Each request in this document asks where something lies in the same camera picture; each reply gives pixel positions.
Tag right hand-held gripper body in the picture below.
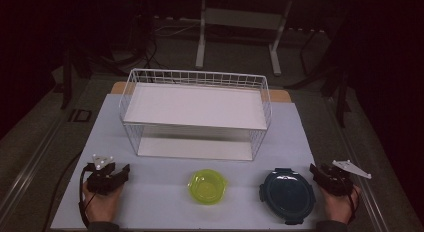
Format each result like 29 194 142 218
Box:
318 159 373 197

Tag dark blue lidded container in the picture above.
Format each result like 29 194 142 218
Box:
258 167 317 226

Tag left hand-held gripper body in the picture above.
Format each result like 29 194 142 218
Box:
85 154 118 197

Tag dark floor socket box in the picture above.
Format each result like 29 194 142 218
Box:
67 108 93 123

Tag green translucent plastic bowl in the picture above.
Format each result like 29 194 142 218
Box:
187 168 229 206

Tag white power cable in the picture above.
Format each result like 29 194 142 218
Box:
153 15 202 39

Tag black metal stand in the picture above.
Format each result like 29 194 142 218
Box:
284 21 353 129
59 45 96 110

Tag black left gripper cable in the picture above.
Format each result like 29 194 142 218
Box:
78 163 98 229

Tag person's left hand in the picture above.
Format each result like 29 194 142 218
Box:
81 180 125 224

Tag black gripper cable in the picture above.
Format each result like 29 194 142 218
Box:
78 163 98 229
346 185 362 225

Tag tangle of black cables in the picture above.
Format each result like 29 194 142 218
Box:
99 11 178 84

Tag person's right hand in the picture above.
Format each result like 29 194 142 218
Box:
320 184 362 225

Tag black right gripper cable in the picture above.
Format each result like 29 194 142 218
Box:
346 185 362 225

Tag white wire storage rack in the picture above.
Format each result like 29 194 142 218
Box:
118 68 273 162

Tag white metal desk frame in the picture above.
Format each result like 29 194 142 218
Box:
195 0 295 77

